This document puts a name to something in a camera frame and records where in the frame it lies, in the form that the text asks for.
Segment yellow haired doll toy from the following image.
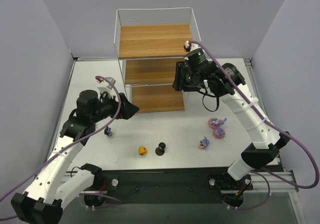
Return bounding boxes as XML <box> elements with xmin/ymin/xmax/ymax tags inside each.
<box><xmin>138</xmin><ymin>146</ymin><xmax>148</xmax><ymax>156</ymax></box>

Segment black haired doll toy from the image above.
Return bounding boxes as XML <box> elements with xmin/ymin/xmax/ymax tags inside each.
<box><xmin>155</xmin><ymin>142</ymin><xmax>166</xmax><ymax>156</ymax></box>

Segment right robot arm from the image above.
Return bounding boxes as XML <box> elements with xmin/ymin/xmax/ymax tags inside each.
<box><xmin>173</xmin><ymin>48</ymin><xmax>289</xmax><ymax>181</ymax></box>

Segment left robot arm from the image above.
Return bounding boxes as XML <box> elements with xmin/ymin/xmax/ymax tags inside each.
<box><xmin>11</xmin><ymin>90</ymin><xmax>139</xmax><ymax>223</ymax></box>

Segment purple black cat toy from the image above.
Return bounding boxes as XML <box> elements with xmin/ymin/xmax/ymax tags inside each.
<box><xmin>104</xmin><ymin>126</ymin><xmax>113</xmax><ymax>137</ymax></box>

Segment purple bunny pink donut upper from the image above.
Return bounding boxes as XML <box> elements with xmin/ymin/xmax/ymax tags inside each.
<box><xmin>208</xmin><ymin>118</ymin><xmax>227</xmax><ymax>129</ymax></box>

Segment purple bunny pink donut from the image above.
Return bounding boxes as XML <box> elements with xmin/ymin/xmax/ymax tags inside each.
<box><xmin>208</xmin><ymin>118</ymin><xmax>227</xmax><ymax>129</ymax></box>
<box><xmin>212</xmin><ymin>127</ymin><xmax>226</xmax><ymax>139</ymax></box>

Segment purple bunny pink donut lower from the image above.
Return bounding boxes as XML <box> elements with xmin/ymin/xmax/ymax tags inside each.
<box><xmin>212</xmin><ymin>127</ymin><xmax>226</xmax><ymax>139</ymax></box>

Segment small purple bunny toy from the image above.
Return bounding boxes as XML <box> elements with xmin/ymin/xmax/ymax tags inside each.
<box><xmin>198</xmin><ymin>137</ymin><xmax>210</xmax><ymax>150</ymax></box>

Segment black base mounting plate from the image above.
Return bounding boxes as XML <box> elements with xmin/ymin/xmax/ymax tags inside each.
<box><xmin>81</xmin><ymin>167</ymin><xmax>253</xmax><ymax>208</ymax></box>

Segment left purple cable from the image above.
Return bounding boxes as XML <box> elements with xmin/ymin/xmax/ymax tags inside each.
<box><xmin>0</xmin><ymin>76</ymin><xmax>123</xmax><ymax>221</ymax></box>

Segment purple cable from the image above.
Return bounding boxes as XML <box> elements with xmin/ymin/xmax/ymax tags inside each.
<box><xmin>0</xmin><ymin>76</ymin><xmax>123</xmax><ymax>221</ymax></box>
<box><xmin>189</xmin><ymin>41</ymin><xmax>320</xmax><ymax>211</ymax></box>

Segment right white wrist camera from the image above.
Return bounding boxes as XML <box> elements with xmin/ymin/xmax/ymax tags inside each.
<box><xmin>184</xmin><ymin>41</ymin><xmax>201</xmax><ymax>53</ymax></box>

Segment white wire wooden shelf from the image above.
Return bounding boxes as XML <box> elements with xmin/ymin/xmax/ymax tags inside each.
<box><xmin>114</xmin><ymin>8</ymin><xmax>201</xmax><ymax>113</ymax></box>

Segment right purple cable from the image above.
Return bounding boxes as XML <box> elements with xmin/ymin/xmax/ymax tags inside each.
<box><xmin>189</xmin><ymin>41</ymin><xmax>320</xmax><ymax>211</ymax></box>

